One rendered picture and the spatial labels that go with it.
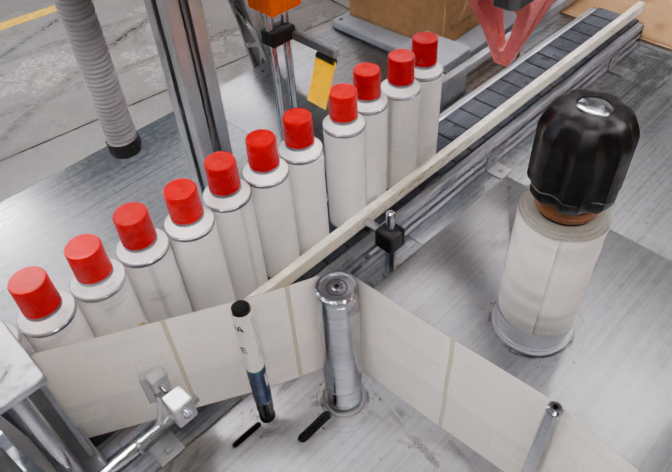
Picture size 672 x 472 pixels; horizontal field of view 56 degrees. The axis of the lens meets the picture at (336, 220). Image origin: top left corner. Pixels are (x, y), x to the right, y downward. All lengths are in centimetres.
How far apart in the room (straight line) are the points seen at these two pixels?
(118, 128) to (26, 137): 217
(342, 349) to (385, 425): 13
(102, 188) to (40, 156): 164
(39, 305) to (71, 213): 46
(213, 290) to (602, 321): 44
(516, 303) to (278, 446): 28
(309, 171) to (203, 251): 15
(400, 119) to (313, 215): 17
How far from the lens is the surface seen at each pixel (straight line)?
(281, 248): 74
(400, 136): 83
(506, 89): 112
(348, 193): 79
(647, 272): 86
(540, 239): 60
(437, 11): 125
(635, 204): 102
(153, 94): 287
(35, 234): 103
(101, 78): 64
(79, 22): 62
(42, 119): 291
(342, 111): 72
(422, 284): 78
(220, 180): 64
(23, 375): 45
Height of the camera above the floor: 148
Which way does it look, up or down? 45 degrees down
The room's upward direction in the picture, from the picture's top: 4 degrees counter-clockwise
